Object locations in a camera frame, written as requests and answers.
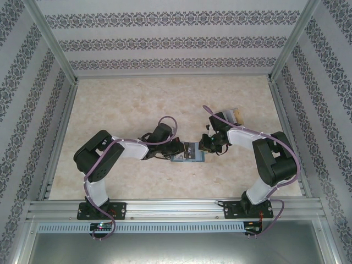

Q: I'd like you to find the black VIP card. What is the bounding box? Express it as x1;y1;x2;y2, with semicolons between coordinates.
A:
183;141;199;161

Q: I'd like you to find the blue leather card holder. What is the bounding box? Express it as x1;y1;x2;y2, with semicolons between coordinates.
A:
170;141;206;163

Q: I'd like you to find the clear acrylic card box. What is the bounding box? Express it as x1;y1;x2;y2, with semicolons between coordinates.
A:
219;108;244;126

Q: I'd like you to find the grey metal shelf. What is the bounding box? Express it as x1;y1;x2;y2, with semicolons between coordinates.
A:
16;232;338;264

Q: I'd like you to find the aluminium shelf edge profile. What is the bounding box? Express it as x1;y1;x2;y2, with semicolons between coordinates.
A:
7;217;38;264
312;217;346;264

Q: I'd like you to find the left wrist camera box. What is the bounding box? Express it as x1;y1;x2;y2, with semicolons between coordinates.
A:
152;123;173;142

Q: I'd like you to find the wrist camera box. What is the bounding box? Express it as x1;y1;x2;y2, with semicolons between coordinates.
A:
208;111;229;132
152;123;173;142

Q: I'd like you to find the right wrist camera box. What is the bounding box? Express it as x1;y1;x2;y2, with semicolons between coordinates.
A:
208;111;229;132

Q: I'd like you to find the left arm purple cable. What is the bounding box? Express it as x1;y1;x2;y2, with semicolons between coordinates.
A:
83;115;178;241

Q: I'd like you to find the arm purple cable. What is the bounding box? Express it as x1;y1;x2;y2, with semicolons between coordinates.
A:
83;115;178;241
202;104;301;239

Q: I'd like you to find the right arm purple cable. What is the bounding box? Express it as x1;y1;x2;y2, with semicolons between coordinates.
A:
202;104;301;239

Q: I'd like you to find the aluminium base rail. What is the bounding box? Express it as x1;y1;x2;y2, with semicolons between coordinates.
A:
26;196;325;221

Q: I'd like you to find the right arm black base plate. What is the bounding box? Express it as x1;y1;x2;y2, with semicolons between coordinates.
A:
223;200;273;220

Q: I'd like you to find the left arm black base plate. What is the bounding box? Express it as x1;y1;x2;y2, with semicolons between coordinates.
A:
78;202;128;221

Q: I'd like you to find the aluminium side rail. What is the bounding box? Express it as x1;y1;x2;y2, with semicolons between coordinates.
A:
37;78;80;201
268;76;314;198

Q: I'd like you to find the slotted grey cable duct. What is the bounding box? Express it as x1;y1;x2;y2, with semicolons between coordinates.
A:
37;222;246;235

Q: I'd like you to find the aluminium frame post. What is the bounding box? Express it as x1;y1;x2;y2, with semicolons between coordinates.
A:
23;0;80;83
268;0;321;83

